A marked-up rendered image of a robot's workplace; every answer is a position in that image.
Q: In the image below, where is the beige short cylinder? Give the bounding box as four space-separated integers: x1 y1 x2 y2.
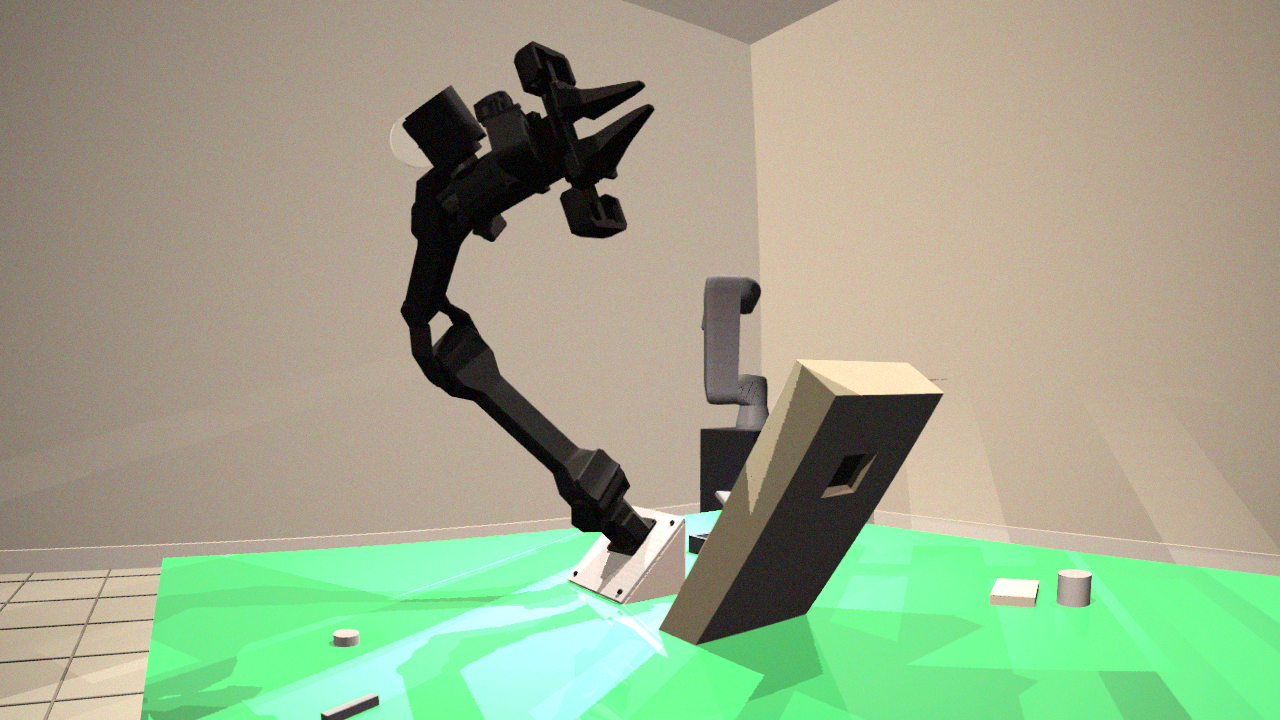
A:
333 629 360 648

